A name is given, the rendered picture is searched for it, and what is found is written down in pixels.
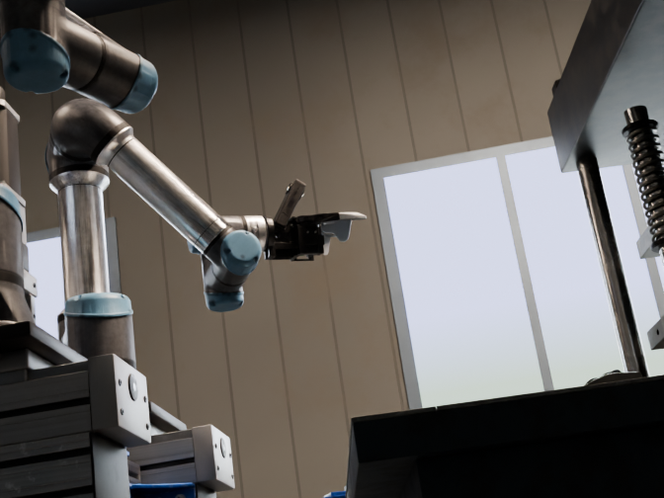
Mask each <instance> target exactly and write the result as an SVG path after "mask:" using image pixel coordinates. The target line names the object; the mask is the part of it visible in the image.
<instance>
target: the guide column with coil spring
mask: <svg viewBox="0 0 664 498"><path fill-rule="evenodd" d="M624 117H625V121H626V125H629V124H631V123H633V122H636V121H640V120H649V115H648V112H647V108H646V107H645V106H634V107H631V108H629V109H627V110H626V111H625V112H624ZM647 134H653V130H652V129H649V130H644V131H641V132H639V133H637V134H635V135H634V136H632V137H631V138H630V141H634V140H635V139H637V138H639V137H641V136H644V135H647ZM649 142H656V141H655V138H654V137H652V138H646V139H643V140H641V141H639V142H637V143H636V144H635V145H634V146H633V147H632V149H633V150H634V149H635V148H637V147H638V146H640V145H643V144H646V143H649ZM653 150H658V149H657V146H649V147H646V148H643V149H641V150H639V151H637V152H636V153H635V154H634V157H635V158H636V157H638V156H639V155H641V154H643V153H646V152H649V151H653ZM658 158H660V157H659V154H652V155H648V156H646V157H643V158H641V159H640V160H638V161H637V162H636V164H637V166H639V165H640V164H642V163H644V162H646V161H649V160H653V159H658ZM656 167H662V164H661V162H656V163H651V164H649V165H646V166H644V167H642V168H641V169H640V170H639V171H638V172H639V175H640V174H641V173H643V172H645V171H647V170H649V169H652V168H656ZM660 175H664V172H663V171H655V172H652V173H649V174H647V175H645V176H644V177H642V178H641V179H640V180H641V183H642V182H644V181H646V180H647V179H650V178H652V177H656V176H660ZM659 184H664V179H660V180H655V181H653V182H650V183H648V184H646V185H645V186H644V187H643V192H644V191H645V190H647V189H649V188H650V187H653V186H656V185H659ZM660 193H664V188H659V189H656V190H653V191H651V192H649V193H648V194H646V195H645V199H646V200H647V199H648V198H650V197H652V196H654V195H657V194H660ZM661 202H664V197H660V198H657V199H654V200H652V201H650V202H649V203H648V204H647V207H648V208H650V207H651V206H653V205H655V204H658V203H661ZM662 210H664V206H660V207H656V208H655V209H653V210H651V211H650V212H649V214H650V216H651V215H653V214H655V213H656V212H659V211H662ZM663 219H664V214H661V215H659V216H657V217H655V218H654V219H652V220H651V222H652V225H653V224H654V223H656V222H658V221H660V220H663ZM662 229H664V223H663V224H661V225H659V226H657V227H655V228H654V229H653V230H654V233H656V232H657V231H659V230H662ZM658 250H659V254H660V258H661V262H662V266H663V270H664V245H662V246H660V247H659V248H658Z"/></svg>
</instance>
